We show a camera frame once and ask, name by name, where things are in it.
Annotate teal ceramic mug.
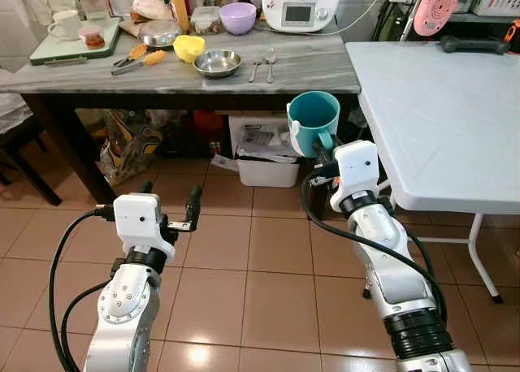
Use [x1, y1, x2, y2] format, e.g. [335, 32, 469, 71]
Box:
[286, 90, 343, 158]

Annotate patterned shopping bag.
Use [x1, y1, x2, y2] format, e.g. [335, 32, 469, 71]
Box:
[98, 108, 164, 187]

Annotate white plastic bin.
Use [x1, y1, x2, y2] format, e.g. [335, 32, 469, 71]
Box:
[235, 112, 302, 188]

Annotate steel fork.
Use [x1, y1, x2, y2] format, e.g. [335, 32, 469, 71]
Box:
[248, 51, 266, 84]

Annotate steel spoon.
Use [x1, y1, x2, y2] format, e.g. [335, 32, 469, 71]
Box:
[264, 49, 279, 85]

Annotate grey marble top table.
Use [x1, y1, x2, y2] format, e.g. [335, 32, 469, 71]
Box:
[0, 23, 362, 206]

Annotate dark wooden chair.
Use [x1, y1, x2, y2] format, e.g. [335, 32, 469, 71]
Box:
[0, 112, 63, 207]

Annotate white folding table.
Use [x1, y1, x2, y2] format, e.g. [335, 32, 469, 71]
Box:
[344, 41, 520, 305]

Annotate steel tongs with orange tips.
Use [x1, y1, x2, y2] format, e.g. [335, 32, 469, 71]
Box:
[111, 45, 168, 77]

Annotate shallow steel bowl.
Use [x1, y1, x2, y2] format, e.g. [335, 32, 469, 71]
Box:
[193, 49, 244, 80]

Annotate yellow silicone cup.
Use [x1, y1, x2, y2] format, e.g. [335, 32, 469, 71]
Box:
[172, 35, 206, 65]

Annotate white kitchen cooking machine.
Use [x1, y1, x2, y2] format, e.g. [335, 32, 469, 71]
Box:
[261, 0, 345, 34]

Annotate dark green backpack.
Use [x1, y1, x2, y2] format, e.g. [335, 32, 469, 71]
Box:
[374, 2, 416, 42]

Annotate purple plastic bowl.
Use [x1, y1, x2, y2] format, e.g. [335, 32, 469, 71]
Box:
[219, 2, 258, 37]

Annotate domed steel dish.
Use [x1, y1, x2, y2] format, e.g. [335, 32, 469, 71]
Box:
[138, 19, 182, 49]

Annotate small red lidded container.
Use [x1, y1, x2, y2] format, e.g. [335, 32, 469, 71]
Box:
[79, 27, 107, 50]

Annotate green plastic tray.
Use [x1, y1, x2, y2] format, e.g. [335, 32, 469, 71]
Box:
[29, 16, 121, 67]

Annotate orange squeeze bottle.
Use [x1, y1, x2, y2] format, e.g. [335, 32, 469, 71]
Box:
[168, 0, 191, 35]

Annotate clear lidded food container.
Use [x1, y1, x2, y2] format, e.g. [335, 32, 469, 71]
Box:
[190, 6, 223, 37]

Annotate plastic bag of bread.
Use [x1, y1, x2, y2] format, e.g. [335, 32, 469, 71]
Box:
[130, 0, 174, 23]

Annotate white ceramic mug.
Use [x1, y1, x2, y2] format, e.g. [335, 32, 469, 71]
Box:
[46, 10, 85, 42]

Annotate pink round device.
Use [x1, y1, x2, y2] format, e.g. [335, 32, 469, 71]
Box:
[412, 0, 459, 39]

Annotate black handheld tool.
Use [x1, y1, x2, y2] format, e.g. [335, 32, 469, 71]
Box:
[439, 34, 512, 57]

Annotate orange and black tool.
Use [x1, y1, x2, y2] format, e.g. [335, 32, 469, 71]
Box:
[504, 19, 520, 45]

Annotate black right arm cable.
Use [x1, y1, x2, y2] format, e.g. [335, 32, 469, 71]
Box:
[299, 172, 449, 328]

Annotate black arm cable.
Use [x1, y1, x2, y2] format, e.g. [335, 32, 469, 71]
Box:
[299, 172, 449, 328]
[46, 207, 116, 372]
[60, 279, 105, 372]

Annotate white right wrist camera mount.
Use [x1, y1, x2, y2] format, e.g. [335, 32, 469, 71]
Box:
[328, 140, 381, 215]

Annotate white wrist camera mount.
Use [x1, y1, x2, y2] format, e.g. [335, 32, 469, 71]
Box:
[328, 140, 381, 215]
[112, 192, 176, 264]

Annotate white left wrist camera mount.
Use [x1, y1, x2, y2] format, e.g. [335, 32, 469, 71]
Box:
[112, 192, 176, 264]

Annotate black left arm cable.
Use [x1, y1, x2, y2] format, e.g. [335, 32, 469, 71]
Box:
[46, 207, 116, 372]
[60, 279, 105, 372]

